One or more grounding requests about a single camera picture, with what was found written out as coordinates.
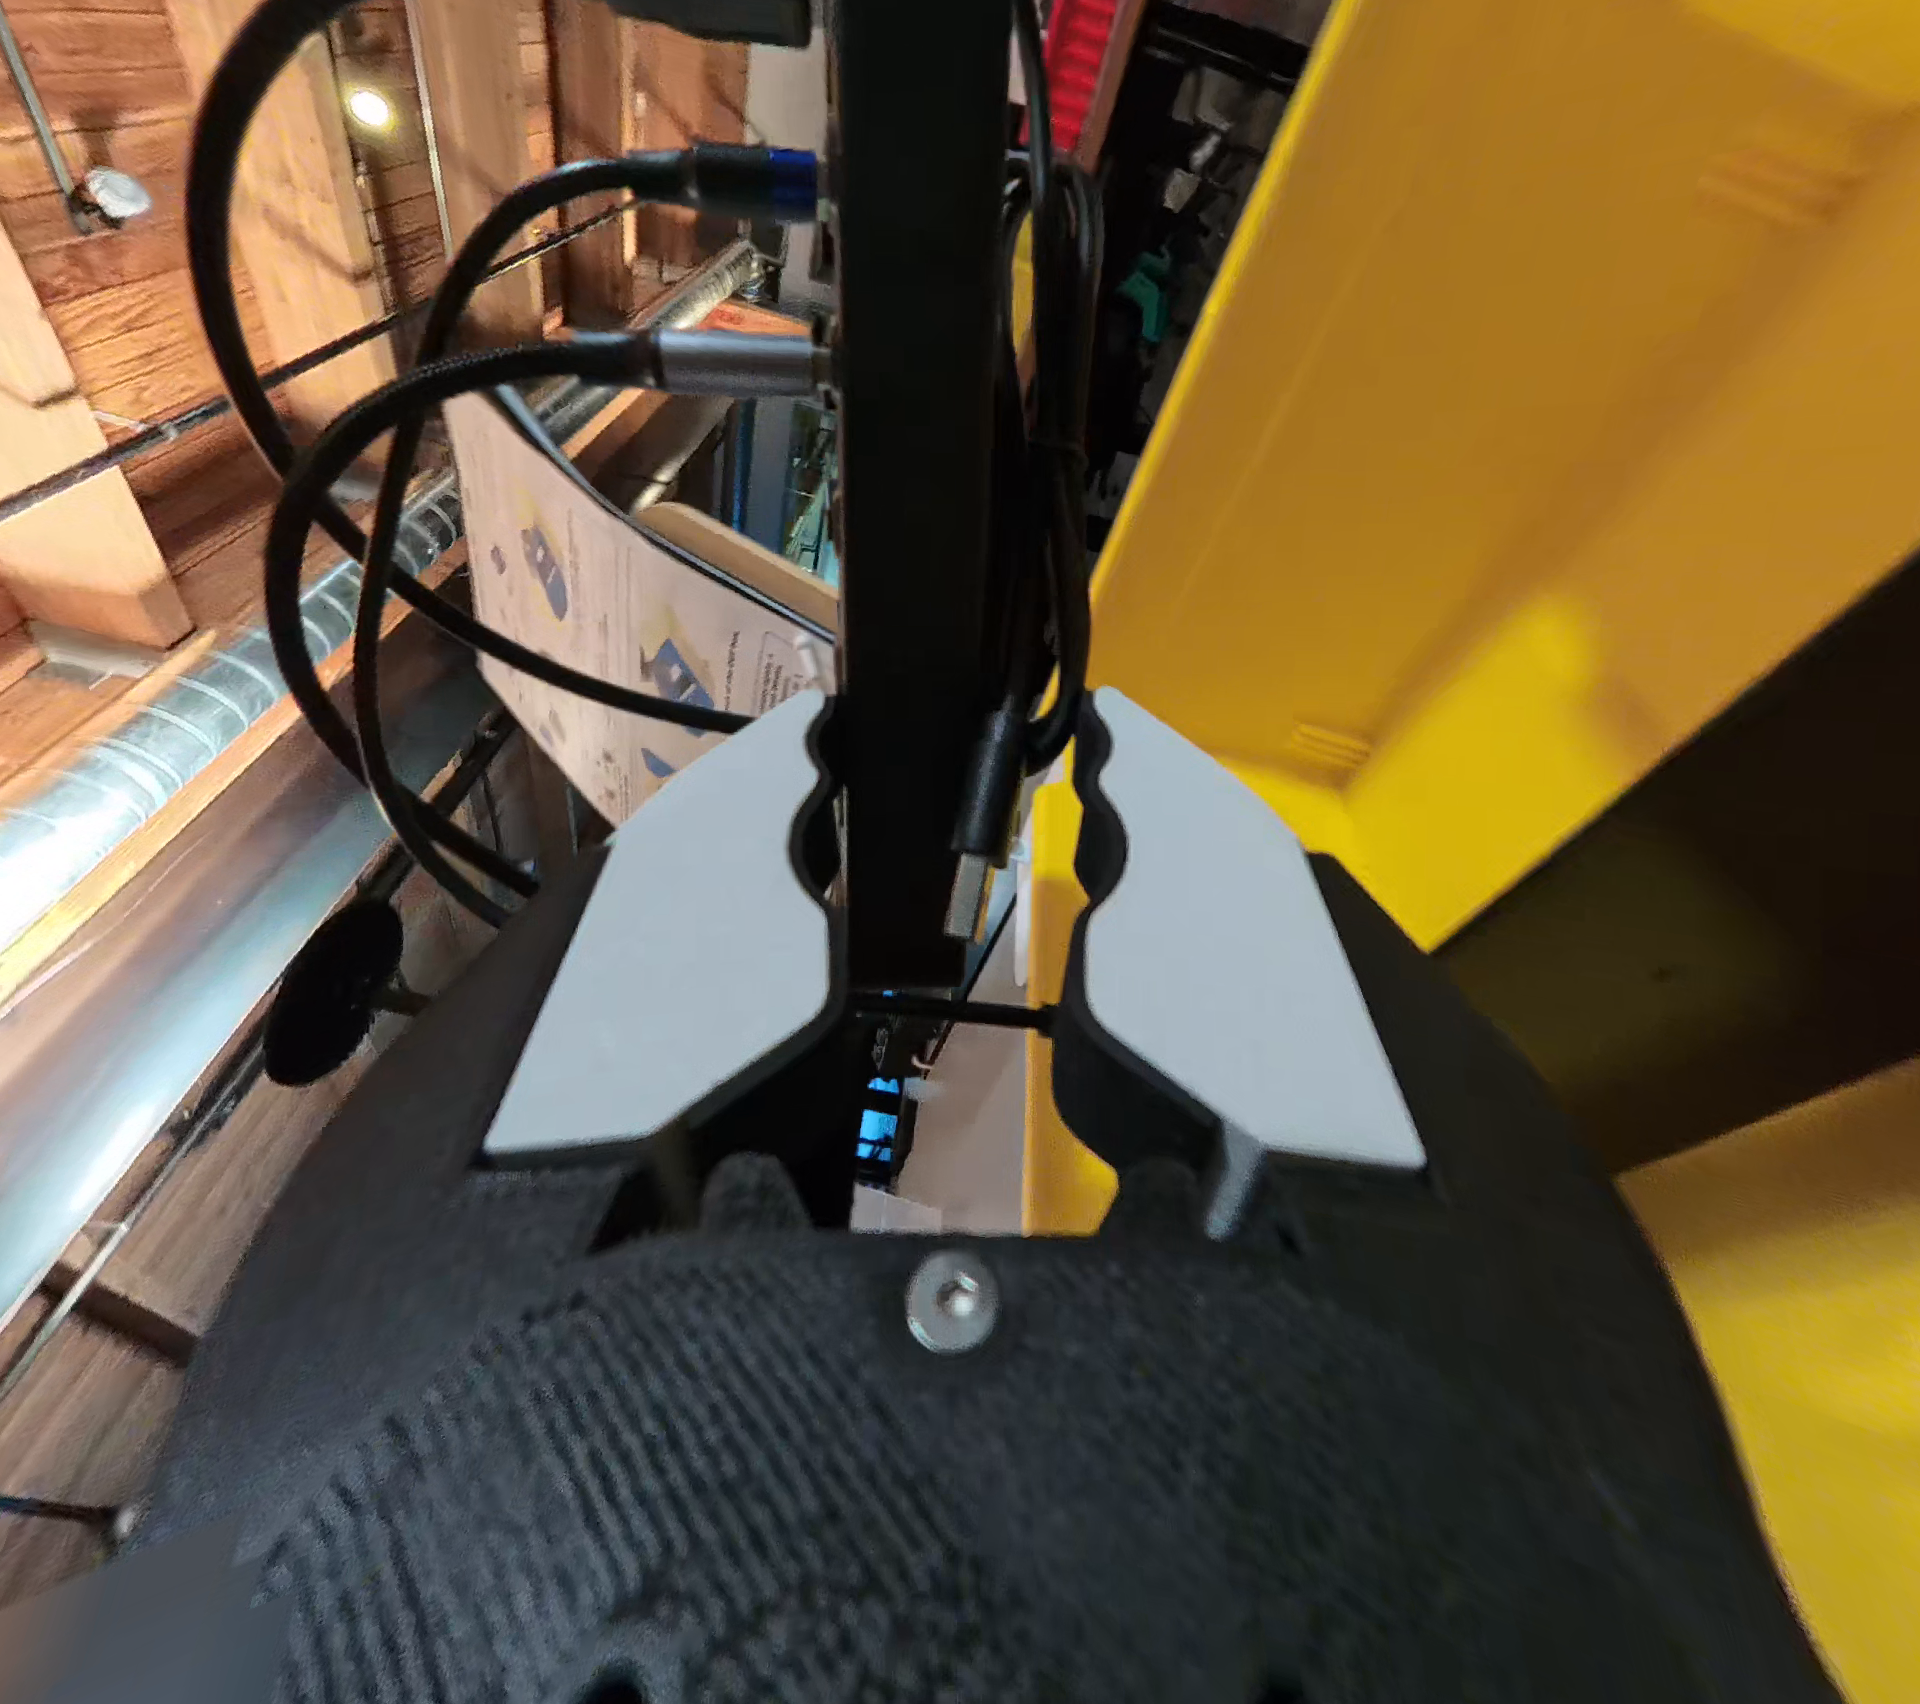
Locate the black round-headed pole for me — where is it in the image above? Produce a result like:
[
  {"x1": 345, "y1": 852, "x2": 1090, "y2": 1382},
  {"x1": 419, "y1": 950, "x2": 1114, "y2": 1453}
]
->
[{"x1": 258, "y1": 895, "x2": 410, "y2": 1087}]

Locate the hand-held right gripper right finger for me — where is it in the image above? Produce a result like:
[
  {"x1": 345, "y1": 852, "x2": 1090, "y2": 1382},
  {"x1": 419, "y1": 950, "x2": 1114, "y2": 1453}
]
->
[{"x1": 1049, "y1": 684, "x2": 1429, "y2": 1241}]

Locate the black hub cable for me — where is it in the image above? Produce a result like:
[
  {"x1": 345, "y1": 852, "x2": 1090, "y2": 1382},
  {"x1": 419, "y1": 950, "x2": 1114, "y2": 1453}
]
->
[{"x1": 941, "y1": 0, "x2": 1116, "y2": 943}]

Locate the smooth silver air duct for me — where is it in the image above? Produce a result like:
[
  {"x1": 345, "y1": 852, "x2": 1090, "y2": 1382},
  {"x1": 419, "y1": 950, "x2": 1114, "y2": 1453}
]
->
[{"x1": 0, "y1": 684, "x2": 511, "y2": 1308}]

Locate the black usb hub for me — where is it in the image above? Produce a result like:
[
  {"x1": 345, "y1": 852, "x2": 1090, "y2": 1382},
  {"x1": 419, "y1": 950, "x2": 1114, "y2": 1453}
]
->
[{"x1": 821, "y1": 0, "x2": 1034, "y2": 1004}]

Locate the yellow plastic bin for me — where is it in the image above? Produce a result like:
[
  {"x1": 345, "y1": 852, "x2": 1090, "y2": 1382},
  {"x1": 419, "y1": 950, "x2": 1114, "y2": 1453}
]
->
[{"x1": 1024, "y1": 0, "x2": 1920, "y2": 1704}]

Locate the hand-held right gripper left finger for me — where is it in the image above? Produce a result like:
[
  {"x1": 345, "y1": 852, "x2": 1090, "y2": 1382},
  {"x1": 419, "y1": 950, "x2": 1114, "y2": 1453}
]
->
[{"x1": 479, "y1": 688, "x2": 853, "y2": 1166}]

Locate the corrugated silver duct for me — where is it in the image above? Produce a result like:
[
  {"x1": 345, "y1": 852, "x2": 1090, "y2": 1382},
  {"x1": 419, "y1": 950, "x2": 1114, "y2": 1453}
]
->
[{"x1": 0, "y1": 247, "x2": 760, "y2": 925}]

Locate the wooden document stand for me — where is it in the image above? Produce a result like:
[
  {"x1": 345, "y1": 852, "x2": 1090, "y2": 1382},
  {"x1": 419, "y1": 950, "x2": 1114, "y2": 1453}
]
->
[{"x1": 438, "y1": 388, "x2": 845, "y2": 832}]

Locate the silver-plug braided usb cable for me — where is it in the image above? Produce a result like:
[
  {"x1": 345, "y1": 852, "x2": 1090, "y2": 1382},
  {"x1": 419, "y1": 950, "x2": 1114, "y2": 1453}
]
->
[{"x1": 263, "y1": 319, "x2": 839, "y2": 929}]

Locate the red plastic bin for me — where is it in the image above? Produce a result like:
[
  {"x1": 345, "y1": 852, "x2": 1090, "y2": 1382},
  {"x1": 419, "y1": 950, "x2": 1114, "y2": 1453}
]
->
[{"x1": 1038, "y1": 0, "x2": 1172, "y2": 161}]

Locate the blue-ringed black usb cable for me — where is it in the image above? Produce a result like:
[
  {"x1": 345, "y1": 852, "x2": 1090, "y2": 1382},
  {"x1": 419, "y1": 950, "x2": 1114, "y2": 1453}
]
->
[{"x1": 359, "y1": 138, "x2": 831, "y2": 925}]

